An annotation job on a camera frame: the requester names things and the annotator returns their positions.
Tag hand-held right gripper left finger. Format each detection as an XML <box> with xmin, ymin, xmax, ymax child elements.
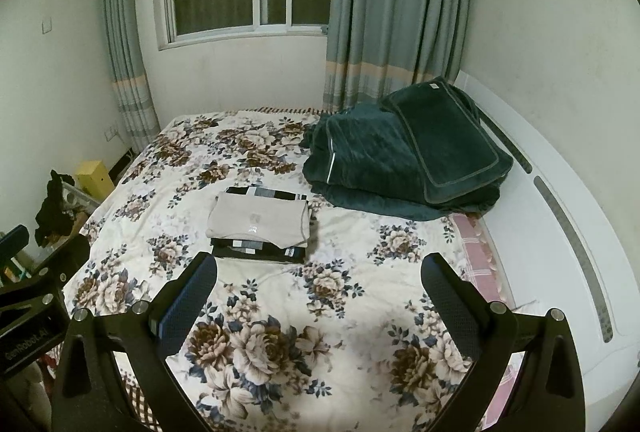
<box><xmin>50</xmin><ymin>252</ymin><xmax>219</xmax><ymax>432</ymax></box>

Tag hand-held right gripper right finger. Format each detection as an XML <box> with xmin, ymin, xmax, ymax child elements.
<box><xmin>421</xmin><ymin>253</ymin><xmax>586</xmax><ymax>432</ymax></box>

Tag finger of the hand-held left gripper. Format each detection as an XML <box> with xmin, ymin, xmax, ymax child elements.
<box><xmin>30</xmin><ymin>236</ymin><xmax>92</xmax><ymax>300</ymax></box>
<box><xmin>0</xmin><ymin>224</ymin><xmax>30</xmax><ymax>285</ymax></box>

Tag grey long-sleeve shirt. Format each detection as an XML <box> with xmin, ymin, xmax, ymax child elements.
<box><xmin>206</xmin><ymin>193</ymin><xmax>312</xmax><ymax>249</ymax></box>

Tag person's left forearm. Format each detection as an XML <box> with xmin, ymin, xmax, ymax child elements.
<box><xmin>17</xmin><ymin>357</ymin><xmax>53</xmax><ymax>432</ymax></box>

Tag black clothes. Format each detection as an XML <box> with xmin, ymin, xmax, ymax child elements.
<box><xmin>34</xmin><ymin>169</ymin><xmax>76</xmax><ymax>247</ymax></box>

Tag pink checked bed sheet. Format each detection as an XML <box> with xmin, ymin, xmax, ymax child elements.
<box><xmin>447</xmin><ymin>212</ymin><xmax>526</xmax><ymax>432</ymax></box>

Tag striped folded sweater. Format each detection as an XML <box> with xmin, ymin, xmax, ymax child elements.
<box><xmin>211</xmin><ymin>186</ymin><xmax>321</xmax><ymax>263</ymax></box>

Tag yellow box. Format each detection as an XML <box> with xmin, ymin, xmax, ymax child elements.
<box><xmin>75</xmin><ymin>160</ymin><xmax>115</xmax><ymax>200</ymax></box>

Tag floral blanket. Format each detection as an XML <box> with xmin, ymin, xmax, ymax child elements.
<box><xmin>50</xmin><ymin>106</ymin><xmax>526</xmax><ymax>432</ymax></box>

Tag dark green pillow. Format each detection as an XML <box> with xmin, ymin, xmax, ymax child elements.
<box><xmin>381</xmin><ymin>76</ymin><xmax>515</xmax><ymax>205</ymax></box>

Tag dark green quilt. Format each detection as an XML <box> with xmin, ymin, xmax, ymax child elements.
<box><xmin>301</xmin><ymin>104</ymin><xmax>501</xmax><ymax>225</ymax></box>

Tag white headboard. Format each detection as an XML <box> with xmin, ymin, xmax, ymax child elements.
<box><xmin>452</xmin><ymin>69</ymin><xmax>640</xmax><ymax>432</ymax></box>

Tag grey-green curtain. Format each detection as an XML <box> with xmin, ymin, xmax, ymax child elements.
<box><xmin>100</xmin><ymin>0</ymin><xmax>162</xmax><ymax>153</ymax></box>
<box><xmin>322</xmin><ymin>0</ymin><xmax>473</xmax><ymax>113</ymax></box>

